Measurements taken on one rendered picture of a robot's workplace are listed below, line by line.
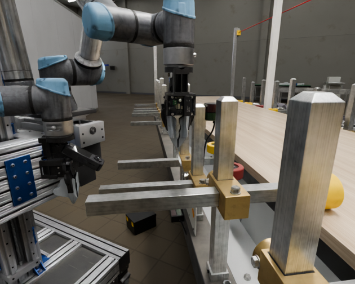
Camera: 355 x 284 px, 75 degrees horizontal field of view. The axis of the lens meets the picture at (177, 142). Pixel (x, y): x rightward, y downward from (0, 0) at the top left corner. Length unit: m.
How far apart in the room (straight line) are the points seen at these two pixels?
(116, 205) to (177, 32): 0.39
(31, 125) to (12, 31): 0.53
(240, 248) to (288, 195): 0.63
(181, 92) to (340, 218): 0.44
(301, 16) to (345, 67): 2.97
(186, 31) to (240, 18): 12.86
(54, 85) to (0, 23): 0.23
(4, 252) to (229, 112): 1.10
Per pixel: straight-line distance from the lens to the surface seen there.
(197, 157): 0.76
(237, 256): 0.87
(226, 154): 0.50
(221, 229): 0.58
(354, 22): 13.05
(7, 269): 1.34
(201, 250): 0.75
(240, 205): 0.47
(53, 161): 0.72
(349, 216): 0.63
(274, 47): 2.32
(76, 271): 1.48
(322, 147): 0.26
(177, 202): 0.47
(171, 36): 0.58
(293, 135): 0.27
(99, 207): 0.48
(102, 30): 0.59
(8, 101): 0.69
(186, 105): 0.57
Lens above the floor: 1.19
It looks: 16 degrees down
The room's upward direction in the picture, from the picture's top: straight up
